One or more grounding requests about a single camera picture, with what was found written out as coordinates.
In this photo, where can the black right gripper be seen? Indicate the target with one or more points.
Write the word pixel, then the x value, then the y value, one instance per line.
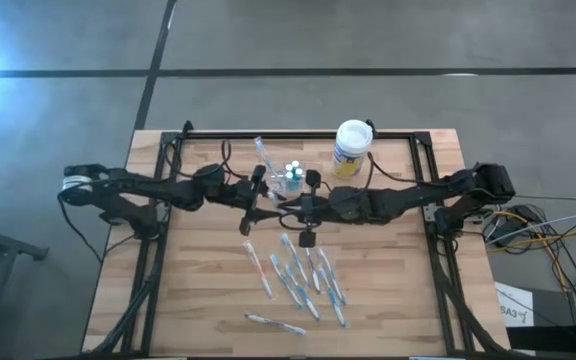
pixel 318 207

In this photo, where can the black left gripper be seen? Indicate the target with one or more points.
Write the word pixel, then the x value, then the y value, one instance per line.
pixel 249 195

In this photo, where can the small teal bottle white cap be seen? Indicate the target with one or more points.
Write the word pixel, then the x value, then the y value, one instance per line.
pixel 289 168
pixel 299 173
pixel 290 179
pixel 295 164

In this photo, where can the orange toothbrush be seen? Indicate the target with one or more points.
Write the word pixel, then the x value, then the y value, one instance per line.
pixel 257 267

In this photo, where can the purple toothbrush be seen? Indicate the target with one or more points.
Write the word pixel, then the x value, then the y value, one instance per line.
pixel 312 270

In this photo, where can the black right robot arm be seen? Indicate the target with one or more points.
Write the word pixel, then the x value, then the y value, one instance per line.
pixel 418 195

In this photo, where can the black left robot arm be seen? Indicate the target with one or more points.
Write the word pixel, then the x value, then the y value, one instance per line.
pixel 143 185

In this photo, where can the yellow wipes canister white lid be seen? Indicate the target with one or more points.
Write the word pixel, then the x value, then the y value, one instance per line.
pixel 353 137

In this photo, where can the black power adapter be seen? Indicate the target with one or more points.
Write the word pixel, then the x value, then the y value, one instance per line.
pixel 510 230

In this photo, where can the white paper sign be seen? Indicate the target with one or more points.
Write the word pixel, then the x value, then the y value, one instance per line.
pixel 515 305

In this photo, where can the black aluminium table frame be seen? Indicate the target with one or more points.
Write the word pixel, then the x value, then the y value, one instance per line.
pixel 208 135

